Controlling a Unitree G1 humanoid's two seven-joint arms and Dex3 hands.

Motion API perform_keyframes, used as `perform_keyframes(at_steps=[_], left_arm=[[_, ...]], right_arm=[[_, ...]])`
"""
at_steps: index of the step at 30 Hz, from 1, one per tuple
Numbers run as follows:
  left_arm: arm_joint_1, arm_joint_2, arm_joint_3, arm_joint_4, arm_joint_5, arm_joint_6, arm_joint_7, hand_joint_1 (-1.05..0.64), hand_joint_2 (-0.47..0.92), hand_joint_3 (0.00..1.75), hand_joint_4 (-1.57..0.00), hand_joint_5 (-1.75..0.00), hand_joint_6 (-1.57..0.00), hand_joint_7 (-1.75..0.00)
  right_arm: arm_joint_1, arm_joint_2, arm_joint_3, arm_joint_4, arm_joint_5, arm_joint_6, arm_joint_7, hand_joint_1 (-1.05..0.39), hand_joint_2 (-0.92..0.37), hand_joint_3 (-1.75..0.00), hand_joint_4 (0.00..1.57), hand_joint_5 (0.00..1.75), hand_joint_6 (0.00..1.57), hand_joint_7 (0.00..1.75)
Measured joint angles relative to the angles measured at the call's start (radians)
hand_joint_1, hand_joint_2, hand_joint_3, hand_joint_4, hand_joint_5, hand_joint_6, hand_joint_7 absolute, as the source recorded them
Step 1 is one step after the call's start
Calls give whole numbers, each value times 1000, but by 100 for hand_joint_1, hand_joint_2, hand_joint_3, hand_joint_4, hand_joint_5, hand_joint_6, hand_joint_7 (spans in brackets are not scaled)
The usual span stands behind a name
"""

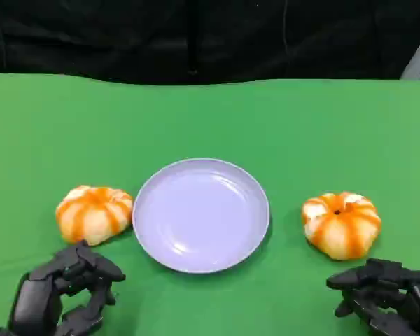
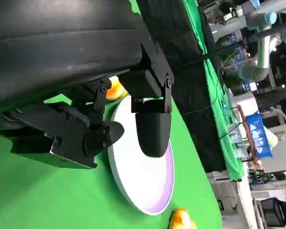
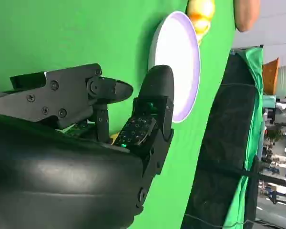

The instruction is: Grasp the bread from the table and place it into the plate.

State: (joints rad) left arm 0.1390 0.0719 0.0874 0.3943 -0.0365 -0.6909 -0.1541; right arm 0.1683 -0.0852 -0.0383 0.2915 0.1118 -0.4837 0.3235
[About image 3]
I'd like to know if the green hanging cloth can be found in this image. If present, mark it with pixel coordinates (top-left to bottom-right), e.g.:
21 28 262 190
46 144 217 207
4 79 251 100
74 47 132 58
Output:
223 46 264 229

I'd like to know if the black backdrop cloth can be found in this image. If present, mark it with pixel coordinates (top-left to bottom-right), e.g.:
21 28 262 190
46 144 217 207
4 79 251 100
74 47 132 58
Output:
181 51 259 229

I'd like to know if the lilac plate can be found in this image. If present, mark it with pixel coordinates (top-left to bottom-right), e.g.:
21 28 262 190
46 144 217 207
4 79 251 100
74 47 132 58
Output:
147 10 201 124

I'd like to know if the green table cloth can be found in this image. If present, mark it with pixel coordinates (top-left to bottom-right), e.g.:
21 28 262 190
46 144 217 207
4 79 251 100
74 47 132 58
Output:
0 0 239 229

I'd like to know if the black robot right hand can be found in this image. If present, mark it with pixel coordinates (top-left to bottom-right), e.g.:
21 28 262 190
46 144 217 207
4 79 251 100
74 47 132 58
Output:
0 63 174 229

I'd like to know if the orange fabric panel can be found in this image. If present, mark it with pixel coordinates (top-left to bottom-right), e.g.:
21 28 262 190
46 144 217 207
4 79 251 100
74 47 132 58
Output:
262 57 281 95

